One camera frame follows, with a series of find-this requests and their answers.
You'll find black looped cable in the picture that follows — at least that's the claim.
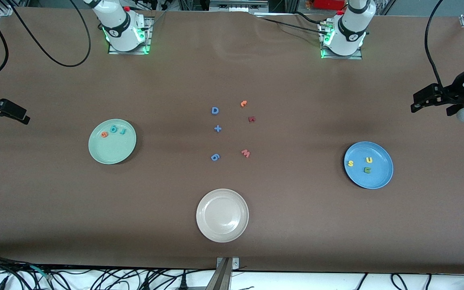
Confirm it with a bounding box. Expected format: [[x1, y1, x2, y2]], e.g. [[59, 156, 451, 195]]
[[390, 273, 409, 290]]

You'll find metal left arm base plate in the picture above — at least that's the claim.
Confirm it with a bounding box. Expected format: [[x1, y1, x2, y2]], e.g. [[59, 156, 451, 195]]
[[320, 20, 364, 60]]

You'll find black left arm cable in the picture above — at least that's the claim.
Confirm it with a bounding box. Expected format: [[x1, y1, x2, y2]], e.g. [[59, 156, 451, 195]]
[[424, 0, 446, 91]]

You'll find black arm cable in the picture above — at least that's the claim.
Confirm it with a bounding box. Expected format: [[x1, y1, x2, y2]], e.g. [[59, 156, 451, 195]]
[[0, 0, 92, 97], [424, 0, 446, 91]]

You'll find teal cable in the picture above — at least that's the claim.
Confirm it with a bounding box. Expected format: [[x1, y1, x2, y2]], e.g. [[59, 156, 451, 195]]
[[29, 264, 53, 280]]

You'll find red box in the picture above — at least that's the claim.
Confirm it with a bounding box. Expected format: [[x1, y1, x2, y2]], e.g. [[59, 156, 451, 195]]
[[313, 0, 346, 11]]

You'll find blue plate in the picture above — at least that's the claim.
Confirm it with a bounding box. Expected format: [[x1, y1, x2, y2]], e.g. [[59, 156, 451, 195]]
[[344, 141, 394, 190]]

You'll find grey device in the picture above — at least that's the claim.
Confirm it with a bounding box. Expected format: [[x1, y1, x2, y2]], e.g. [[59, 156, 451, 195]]
[[209, 0, 269, 12]]

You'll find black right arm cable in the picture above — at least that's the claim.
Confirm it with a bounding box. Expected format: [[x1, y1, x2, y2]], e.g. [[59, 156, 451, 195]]
[[0, 0, 92, 97]]

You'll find pale green plate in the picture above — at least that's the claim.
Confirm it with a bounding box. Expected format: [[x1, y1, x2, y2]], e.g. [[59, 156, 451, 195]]
[[88, 118, 137, 165]]

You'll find white plate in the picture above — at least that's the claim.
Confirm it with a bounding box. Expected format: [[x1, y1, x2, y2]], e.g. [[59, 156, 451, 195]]
[[196, 188, 249, 243]]

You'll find black cable on table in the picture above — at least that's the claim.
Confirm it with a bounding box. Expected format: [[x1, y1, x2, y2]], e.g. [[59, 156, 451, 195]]
[[254, 11, 333, 35]]

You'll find aluminium post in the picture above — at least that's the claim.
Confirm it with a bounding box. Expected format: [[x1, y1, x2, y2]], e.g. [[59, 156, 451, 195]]
[[205, 257, 240, 290]]

